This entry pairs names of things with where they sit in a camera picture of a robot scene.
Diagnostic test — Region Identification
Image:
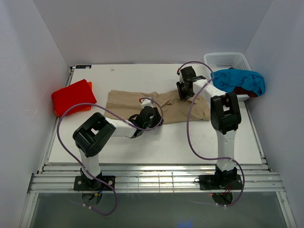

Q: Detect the white plastic basket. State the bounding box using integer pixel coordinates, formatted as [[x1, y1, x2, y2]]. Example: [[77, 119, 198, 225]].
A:
[[203, 51, 252, 102]]

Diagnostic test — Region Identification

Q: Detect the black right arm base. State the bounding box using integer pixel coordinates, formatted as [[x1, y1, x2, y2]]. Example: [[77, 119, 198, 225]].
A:
[[194, 175, 243, 190]]

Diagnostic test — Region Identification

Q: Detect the folded red t shirt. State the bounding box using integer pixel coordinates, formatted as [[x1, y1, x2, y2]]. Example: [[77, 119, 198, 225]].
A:
[[51, 79, 97, 117]]

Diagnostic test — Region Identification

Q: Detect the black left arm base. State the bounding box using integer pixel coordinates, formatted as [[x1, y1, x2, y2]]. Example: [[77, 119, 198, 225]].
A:
[[73, 175, 116, 191]]

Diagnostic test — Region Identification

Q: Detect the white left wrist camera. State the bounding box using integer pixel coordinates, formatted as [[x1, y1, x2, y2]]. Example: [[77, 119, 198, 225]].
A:
[[139, 97, 154, 109]]

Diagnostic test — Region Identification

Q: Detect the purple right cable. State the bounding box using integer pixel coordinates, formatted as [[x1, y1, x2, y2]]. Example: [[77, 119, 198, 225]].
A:
[[177, 61, 245, 208]]

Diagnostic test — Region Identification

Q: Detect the dark red t shirt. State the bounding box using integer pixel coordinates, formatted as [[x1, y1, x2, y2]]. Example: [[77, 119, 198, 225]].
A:
[[233, 87, 258, 98]]

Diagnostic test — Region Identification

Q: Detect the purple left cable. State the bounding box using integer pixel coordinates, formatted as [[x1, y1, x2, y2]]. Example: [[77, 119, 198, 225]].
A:
[[57, 96, 164, 216]]

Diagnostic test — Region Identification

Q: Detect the blue label sticker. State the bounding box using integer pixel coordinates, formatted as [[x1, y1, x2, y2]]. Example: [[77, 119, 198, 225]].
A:
[[75, 65, 92, 69]]

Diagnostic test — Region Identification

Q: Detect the beige t shirt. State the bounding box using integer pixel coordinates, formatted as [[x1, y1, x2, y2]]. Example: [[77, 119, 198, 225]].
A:
[[106, 90, 210, 124]]

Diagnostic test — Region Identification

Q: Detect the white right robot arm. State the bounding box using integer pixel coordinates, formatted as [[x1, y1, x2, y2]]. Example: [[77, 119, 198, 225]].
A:
[[176, 66, 242, 190]]

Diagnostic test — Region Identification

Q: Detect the aluminium table frame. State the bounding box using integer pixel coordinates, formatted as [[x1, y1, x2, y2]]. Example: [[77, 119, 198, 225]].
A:
[[29, 64, 284, 193]]

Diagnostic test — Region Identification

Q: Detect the blue t shirt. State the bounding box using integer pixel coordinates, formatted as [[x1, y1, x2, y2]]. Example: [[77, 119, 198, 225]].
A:
[[210, 68, 266, 96]]

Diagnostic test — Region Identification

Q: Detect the purple cable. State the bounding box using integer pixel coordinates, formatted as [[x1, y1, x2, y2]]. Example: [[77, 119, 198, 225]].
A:
[[177, 61, 245, 208], [57, 96, 164, 216]]

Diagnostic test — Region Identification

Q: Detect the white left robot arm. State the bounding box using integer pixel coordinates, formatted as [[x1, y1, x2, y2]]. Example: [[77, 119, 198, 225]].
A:
[[73, 105, 163, 190]]

